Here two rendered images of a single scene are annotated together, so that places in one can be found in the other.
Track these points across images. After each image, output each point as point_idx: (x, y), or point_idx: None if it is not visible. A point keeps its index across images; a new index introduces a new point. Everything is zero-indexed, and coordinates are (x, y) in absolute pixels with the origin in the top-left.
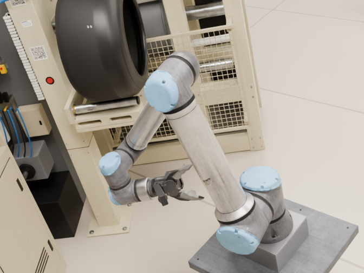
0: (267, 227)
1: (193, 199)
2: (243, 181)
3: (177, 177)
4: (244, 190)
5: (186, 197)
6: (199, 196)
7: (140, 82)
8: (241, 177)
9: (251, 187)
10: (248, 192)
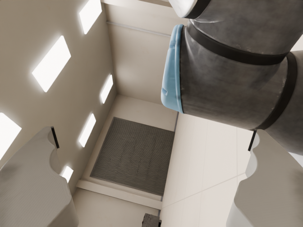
0: (294, 51)
1: (286, 156)
2: (167, 55)
3: (45, 200)
4: (188, 41)
5: (286, 194)
6: (250, 141)
7: None
8: (164, 72)
9: (173, 29)
10: (186, 27)
